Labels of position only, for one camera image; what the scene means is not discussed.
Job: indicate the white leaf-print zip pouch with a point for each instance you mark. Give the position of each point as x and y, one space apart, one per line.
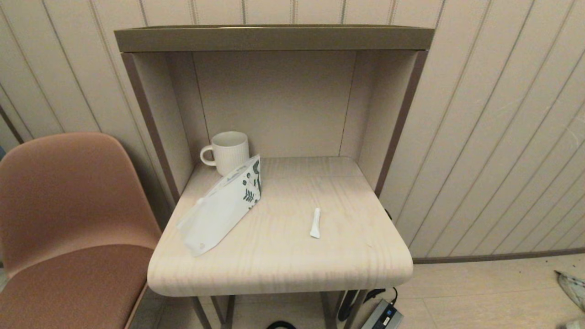
219 214

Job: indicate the white ribbed ceramic mug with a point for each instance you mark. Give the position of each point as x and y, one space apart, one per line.
231 155

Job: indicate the small white toothpaste tube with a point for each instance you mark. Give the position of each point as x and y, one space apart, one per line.
315 224

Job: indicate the beige wooden hutch desk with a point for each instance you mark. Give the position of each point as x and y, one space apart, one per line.
274 39

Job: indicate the black round floor object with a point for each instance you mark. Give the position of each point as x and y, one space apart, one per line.
281 325

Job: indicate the silver power adapter box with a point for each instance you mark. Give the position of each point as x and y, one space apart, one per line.
381 316

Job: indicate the brown upholstered chair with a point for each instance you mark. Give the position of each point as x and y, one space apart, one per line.
68 205

